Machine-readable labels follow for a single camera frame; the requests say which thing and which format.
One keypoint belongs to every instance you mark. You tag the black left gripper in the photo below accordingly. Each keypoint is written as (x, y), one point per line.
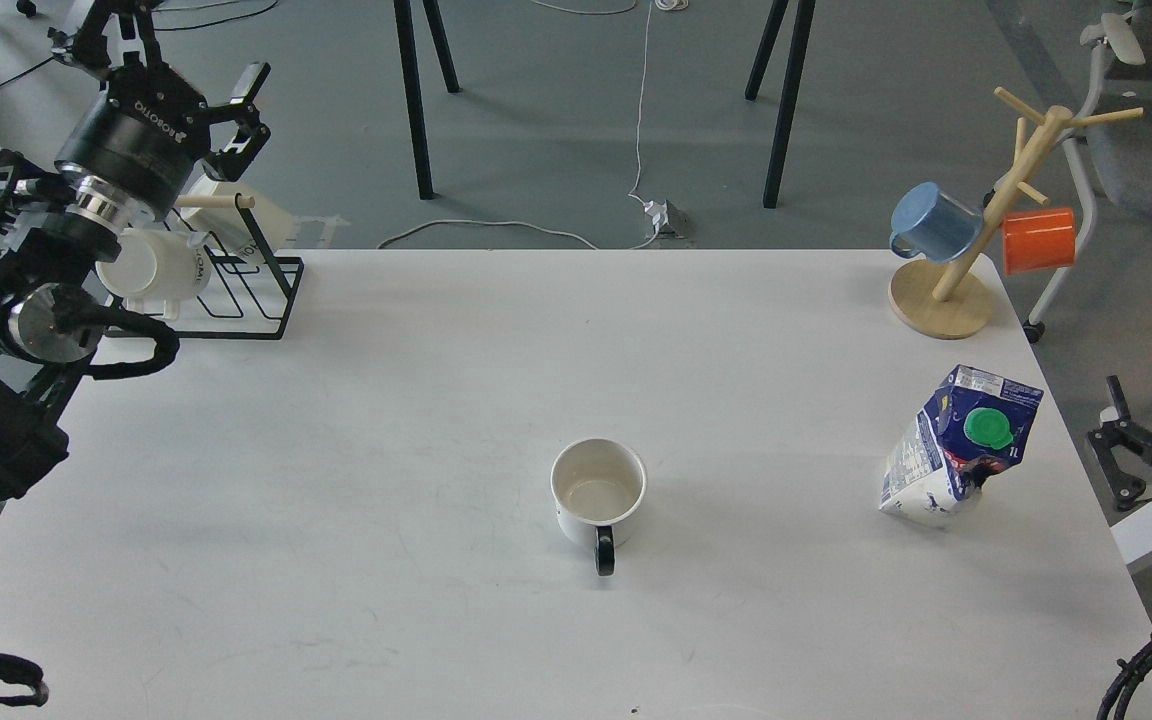
(141, 135)

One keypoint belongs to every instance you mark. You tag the white mug black handle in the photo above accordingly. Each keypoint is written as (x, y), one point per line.
(598, 486)

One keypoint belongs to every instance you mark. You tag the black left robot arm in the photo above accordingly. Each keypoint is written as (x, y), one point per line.
(53, 333)

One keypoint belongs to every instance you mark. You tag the blue white milk carton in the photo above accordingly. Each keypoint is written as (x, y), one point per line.
(975, 425)

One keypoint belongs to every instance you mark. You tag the black table leg left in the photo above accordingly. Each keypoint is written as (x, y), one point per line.
(405, 29)

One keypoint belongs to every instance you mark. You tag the black table leg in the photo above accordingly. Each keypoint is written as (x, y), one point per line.
(405, 29)
(787, 105)

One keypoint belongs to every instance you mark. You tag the wooden mug tree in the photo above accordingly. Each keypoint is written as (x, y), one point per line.
(946, 301)

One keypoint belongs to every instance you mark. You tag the orange mug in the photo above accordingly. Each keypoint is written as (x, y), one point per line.
(1039, 240)

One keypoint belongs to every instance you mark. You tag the blue mug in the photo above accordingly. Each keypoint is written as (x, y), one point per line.
(928, 222)

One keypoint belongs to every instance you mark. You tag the white power adapter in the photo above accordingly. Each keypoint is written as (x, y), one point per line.
(665, 221)

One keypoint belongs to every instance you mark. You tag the black table leg right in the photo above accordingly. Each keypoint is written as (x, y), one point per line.
(787, 105)

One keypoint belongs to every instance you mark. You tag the black wire cup rack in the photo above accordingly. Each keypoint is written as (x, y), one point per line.
(244, 300)

